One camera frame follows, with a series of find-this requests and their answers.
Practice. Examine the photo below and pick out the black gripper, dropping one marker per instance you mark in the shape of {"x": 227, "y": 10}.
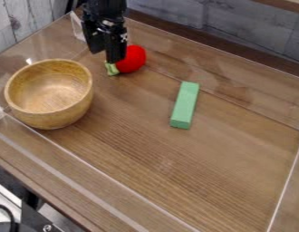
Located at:
{"x": 104, "y": 18}

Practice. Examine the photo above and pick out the red plush strawberry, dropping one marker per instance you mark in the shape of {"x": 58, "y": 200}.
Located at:
{"x": 134, "y": 61}

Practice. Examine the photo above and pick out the wooden bowl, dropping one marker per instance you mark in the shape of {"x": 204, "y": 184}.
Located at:
{"x": 50, "y": 93}

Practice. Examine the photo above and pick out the green rectangular block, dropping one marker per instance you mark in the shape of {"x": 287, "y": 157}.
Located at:
{"x": 184, "y": 105}

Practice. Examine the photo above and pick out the clear acrylic table barrier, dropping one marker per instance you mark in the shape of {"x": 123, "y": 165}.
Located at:
{"x": 120, "y": 171}

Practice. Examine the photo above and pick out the clear acrylic corner bracket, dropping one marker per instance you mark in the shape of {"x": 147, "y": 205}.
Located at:
{"x": 78, "y": 26}

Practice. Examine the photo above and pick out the black metal bracket with screw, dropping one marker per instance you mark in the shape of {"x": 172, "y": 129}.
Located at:
{"x": 34, "y": 222}

